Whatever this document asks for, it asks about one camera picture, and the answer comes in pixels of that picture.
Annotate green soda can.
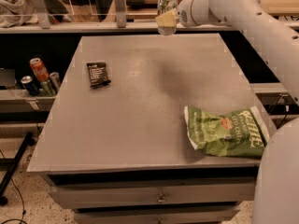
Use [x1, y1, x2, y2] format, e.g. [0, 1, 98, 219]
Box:
[40, 80, 56, 96]

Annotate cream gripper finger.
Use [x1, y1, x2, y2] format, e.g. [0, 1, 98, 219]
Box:
[155, 8, 179, 27]

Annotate black floor cable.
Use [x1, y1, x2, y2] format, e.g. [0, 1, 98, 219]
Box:
[0, 149, 28, 224]

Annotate grey crumpled cloth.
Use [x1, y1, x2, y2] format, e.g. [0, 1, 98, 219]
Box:
[0, 0, 35, 28]

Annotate left metal rail bracket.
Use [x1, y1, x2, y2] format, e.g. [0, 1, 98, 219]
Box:
[32, 0, 50, 29]

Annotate metal rail bracket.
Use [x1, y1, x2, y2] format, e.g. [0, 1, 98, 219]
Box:
[114, 0, 126, 28]
[32, 0, 50, 29]

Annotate green kettle chips bag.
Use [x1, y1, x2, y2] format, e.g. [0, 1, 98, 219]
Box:
[184, 106, 270, 157]

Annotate green white 7up can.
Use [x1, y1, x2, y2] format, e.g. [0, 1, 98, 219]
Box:
[157, 0, 178, 35]

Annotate grey side shelf tray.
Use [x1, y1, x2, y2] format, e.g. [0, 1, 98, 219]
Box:
[0, 90, 55, 113]

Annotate dark blue soda can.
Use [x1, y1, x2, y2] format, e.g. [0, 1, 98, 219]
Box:
[21, 76, 39, 96]

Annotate middle metal rail bracket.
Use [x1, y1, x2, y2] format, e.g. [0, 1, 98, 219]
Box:
[114, 0, 126, 28]

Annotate grey drawer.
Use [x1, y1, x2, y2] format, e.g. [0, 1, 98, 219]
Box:
[50, 177, 255, 209]
[74, 205, 240, 224]

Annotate lower grey drawer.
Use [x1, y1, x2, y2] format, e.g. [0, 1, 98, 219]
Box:
[74, 205, 240, 224]

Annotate black snack packet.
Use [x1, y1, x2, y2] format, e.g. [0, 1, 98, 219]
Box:
[87, 62, 111, 88]

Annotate upper grey drawer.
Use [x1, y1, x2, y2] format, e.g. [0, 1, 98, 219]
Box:
[50, 177, 255, 209]

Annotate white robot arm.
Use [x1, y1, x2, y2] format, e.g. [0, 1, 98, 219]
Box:
[156, 0, 299, 224]

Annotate red soda can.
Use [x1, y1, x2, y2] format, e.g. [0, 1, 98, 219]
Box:
[29, 58, 50, 82]

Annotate black stand leg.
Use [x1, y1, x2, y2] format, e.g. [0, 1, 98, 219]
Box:
[0, 132, 36, 206]

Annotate silver soda can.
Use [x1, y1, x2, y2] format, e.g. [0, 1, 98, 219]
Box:
[50, 72, 61, 91]

